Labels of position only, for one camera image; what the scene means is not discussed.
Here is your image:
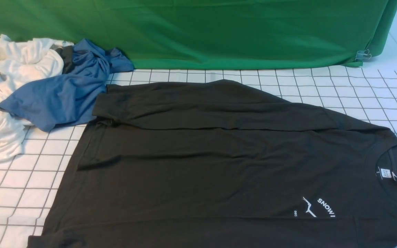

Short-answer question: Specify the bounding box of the white crumpled shirt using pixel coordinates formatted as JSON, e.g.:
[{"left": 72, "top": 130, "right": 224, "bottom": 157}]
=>
[{"left": 0, "top": 34, "right": 73, "bottom": 162}]

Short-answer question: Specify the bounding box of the green backdrop cloth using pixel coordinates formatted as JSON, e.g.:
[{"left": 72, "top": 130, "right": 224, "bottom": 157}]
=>
[{"left": 0, "top": 0, "right": 397, "bottom": 70}]

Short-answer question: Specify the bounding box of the white grid tablecloth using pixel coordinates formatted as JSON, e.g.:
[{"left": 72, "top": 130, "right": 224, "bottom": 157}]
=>
[{"left": 0, "top": 65, "right": 397, "bottom": 248}]

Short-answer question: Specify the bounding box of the dark gray long-sleeve shirt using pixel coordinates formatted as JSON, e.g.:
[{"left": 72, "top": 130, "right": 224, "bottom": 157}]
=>
[{"left": 27, "top": 80, "right": 397, "bottom": 248}]

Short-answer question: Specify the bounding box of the blue shirt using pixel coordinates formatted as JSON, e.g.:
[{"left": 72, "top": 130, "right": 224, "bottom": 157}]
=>
[{"left": 0, "top": 39, "right": 134, "bottom": 132}]

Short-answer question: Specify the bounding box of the metal binder clip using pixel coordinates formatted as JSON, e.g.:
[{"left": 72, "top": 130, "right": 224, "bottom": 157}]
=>
[{"left": 354, "top": 49, "right": 372, "bottom": 62}]

